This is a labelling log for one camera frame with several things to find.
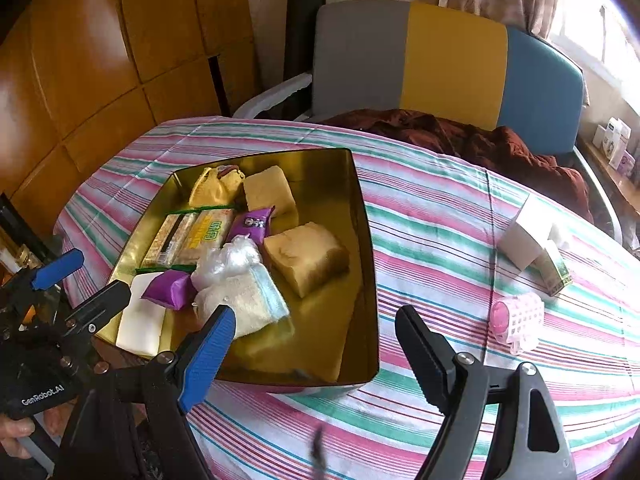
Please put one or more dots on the white carton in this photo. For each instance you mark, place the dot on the white carton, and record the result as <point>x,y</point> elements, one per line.
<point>525,240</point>

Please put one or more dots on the bright window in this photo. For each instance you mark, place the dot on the bright window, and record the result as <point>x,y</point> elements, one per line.
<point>600,35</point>

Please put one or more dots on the green box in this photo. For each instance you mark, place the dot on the green box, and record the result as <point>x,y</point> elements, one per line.
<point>555,270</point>

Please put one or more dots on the gold metal tin box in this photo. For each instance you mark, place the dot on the gold metal tin box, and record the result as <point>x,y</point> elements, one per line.
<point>325,340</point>

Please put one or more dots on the clear plastic bag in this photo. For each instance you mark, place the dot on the clear plastic bag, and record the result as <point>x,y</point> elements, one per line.
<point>225,262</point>

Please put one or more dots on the purple printed box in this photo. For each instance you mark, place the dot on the purple printed box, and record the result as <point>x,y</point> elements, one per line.
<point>625,162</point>

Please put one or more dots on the white towel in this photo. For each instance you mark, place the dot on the white towel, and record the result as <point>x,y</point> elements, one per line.
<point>245,300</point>

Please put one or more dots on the white rectangular block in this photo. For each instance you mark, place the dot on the white rectangular block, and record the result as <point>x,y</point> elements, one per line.
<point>140,325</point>

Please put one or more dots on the white printed box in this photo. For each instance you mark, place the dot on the white printed box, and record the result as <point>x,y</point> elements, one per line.
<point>610,135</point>

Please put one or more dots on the wooden wardrobe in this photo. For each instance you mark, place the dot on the wooden wardrobe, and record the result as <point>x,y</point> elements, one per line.
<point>100,35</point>

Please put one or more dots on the brownish yellow sponge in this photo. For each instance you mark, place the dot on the brownish yellow sponge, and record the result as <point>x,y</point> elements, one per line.
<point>305,257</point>

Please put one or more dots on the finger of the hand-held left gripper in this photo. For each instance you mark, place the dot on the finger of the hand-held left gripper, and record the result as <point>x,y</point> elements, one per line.
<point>102,300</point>
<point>57,267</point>

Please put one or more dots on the green cracker packet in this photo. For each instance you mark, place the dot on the green cracker packet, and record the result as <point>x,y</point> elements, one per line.
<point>200,232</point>

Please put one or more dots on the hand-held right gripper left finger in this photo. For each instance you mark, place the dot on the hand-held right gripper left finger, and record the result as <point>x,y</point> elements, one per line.
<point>207,355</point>

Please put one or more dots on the dark red blanket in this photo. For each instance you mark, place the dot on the dark red blanket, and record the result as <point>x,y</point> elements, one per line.
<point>475,145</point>

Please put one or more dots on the purple printed packet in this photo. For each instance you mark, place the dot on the purple printed packet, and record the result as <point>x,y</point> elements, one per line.
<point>250,222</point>

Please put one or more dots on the grey yellow blue chair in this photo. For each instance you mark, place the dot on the grey yellow blue chair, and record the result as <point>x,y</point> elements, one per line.
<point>455,60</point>

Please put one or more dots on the person's left hand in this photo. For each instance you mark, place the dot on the person's left hand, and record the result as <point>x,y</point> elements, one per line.
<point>15,431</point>

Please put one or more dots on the black rolled mat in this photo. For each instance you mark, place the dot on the black rolled mat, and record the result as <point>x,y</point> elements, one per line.
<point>300,35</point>

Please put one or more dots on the plain purple packet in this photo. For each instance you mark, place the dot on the plain purple packet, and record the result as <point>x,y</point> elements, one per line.
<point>167,287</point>

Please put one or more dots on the pink hair roller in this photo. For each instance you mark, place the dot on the pink hair roller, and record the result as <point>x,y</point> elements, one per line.
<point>515,320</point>

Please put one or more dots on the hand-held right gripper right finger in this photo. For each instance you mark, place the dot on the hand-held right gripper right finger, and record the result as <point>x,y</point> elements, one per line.
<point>425,360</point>

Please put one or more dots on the pale yellow sponge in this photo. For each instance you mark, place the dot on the pale yellow sponge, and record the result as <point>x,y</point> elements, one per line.
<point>270,190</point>

